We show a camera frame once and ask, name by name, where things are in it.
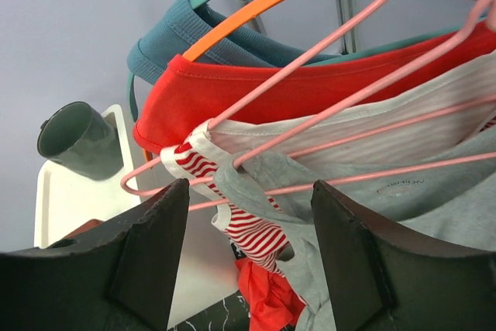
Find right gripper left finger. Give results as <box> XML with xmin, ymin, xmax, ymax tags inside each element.
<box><xmin>1</xmin><ymin>179</ymin><xmax>190</xmax><ymax>330</ymax></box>

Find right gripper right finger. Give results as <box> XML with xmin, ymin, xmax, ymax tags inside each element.
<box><xmin>311</xmin><ymin>181</ymin><xmax>495</xmax><ymax>330</ymax></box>

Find grey tank top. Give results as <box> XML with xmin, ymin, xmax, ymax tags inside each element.
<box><xmin>214</xmin><ymin>152</ymin><xmax>495</xmax><ymax>330</ymax></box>

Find pink wire hanger front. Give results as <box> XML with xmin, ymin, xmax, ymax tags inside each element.
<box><xmin>228</xmin><ymin>0</ymin><xmax>496</xmax><ymax>212</ymax></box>

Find pink wire hanger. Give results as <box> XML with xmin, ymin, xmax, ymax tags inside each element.
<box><xmin>228</xmin><ymin>0</ymin><xmax>496</xmax><ymax>212</ymax></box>
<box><xmin>120</xmin><ymin>0</ymin><xmax>496</xmax><ymax>197</ymax></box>

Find red white striped tank top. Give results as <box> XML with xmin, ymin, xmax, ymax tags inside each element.
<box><xmin>160</xmin><ymin>50</ymin><xmax>496</xmax><ymax>276</ymax></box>

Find teal ribbed top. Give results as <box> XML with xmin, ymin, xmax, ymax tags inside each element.
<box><xmin>126</xmin><ymin>0</ymin><xmax>338</xmax><ymax>86</ymax></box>

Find brown square box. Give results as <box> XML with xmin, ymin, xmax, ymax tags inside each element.
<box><xmin>64</xmin><ymin>219</ymin><xmax>102</xmax><ymax>239</ymax></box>

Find white foam box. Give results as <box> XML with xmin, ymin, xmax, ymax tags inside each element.
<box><xmin>34</xmin><ymin>105</ymin><xmax>238</xmax><ymax>327</ymax></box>

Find crumpled red cloth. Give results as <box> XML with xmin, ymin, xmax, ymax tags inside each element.
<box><xmin>236</xmin><ymin>258</ymin><xmax>305</xmax><ymax>331</ymax></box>

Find dark green mug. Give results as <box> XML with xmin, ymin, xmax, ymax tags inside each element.
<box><xmin>37</xmin><ymin>101</ymin><xmax>123</xmax><ymax>181</ymax></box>

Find pink wire hanger rear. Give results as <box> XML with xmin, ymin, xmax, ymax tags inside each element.
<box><xmin>120</xmin><ymin>0</ymin><xmax>496</xmax><ymax>197</ymax></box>

